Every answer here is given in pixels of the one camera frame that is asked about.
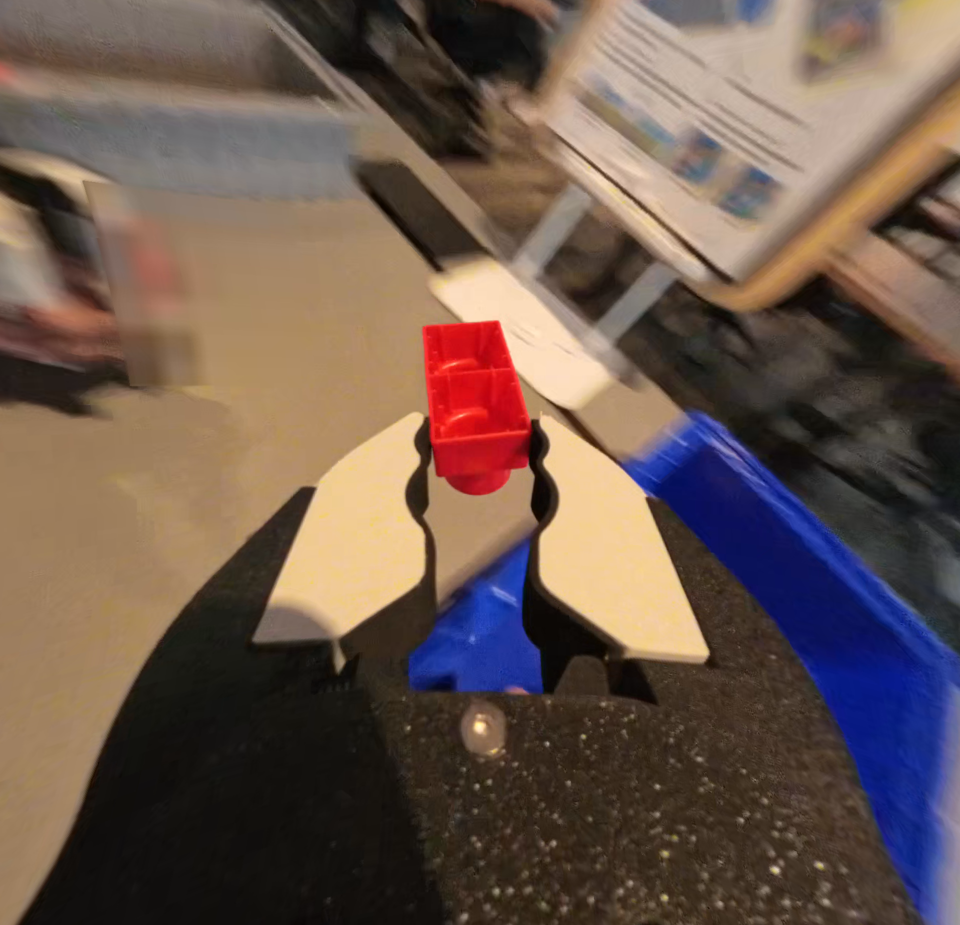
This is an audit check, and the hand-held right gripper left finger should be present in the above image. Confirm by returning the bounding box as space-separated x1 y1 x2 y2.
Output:
251 412 438 673

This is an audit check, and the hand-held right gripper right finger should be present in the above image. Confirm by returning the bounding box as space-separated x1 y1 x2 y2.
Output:
528 413 711 665

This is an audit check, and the red mega block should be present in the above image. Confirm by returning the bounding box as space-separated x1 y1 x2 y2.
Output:
421 319 535 497

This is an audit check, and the blue plastic bin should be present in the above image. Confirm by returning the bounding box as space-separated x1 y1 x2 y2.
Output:
408 409 960 925

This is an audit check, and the person's left hand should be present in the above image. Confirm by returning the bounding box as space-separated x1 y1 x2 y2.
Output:
0 302 125 375

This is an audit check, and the grey plastic bin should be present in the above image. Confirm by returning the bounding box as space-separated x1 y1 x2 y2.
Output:
0 0 365 200

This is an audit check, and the metal stand rod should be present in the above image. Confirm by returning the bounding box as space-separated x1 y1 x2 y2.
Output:
600 259 680 345
513 184 595 270

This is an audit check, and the printed instruction sheet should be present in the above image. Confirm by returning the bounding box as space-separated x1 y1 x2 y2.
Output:
551 0 960 277

